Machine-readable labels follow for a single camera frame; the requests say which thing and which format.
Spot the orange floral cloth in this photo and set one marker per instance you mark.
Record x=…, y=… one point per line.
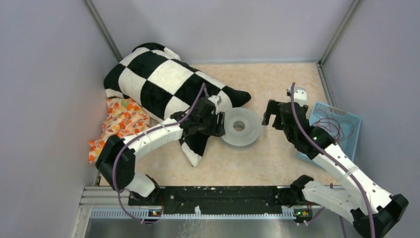
x=125, y=117

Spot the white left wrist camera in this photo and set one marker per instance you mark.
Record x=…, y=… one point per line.
x=216, y=100

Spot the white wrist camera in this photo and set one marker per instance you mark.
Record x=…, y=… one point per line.
x=216, y=100
x=299, y=94

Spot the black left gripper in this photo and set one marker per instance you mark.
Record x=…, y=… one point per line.
x=217, y=129

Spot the grey plastic cable spool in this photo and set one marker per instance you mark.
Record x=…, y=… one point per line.
x=242, y=127

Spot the light blue plastic basket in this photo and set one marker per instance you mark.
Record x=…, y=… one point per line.
x=343, y=126

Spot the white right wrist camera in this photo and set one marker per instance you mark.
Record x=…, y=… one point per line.
x=299, y=94

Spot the black white checkered pillow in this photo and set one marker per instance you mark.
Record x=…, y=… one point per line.
x=158, y=80

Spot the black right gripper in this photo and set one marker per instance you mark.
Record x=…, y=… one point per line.
x=272, y=108

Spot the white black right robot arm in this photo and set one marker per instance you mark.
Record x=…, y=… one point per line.
x=372, y=210

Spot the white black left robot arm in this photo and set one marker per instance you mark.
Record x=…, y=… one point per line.
x=116, y=162

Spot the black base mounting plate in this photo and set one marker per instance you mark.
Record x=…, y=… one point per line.
x=223, y=200

